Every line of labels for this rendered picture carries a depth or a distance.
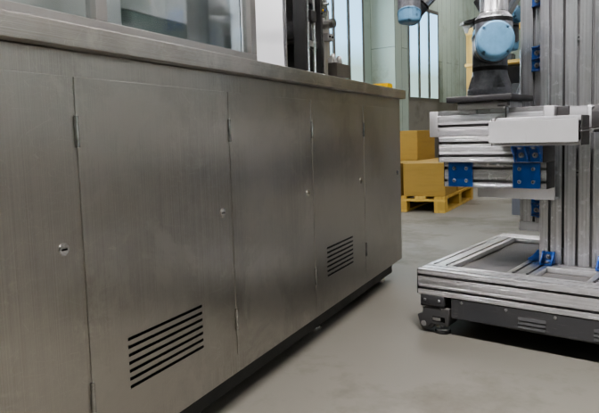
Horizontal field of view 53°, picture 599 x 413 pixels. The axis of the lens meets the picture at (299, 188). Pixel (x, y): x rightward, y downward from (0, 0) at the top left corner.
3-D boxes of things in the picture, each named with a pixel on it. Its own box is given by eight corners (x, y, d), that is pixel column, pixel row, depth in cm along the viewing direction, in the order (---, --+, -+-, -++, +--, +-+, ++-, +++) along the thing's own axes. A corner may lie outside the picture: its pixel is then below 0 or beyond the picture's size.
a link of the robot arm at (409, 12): (422, 26, 203) (421, -7, 202) (421, 20, 192) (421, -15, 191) (398, 28, 205) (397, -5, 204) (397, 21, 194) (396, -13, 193)
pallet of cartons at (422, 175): (406, 195, 670) (406, 130, 663) (494, 199, 608) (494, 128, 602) (340, 209, 567) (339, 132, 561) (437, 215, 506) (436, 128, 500)
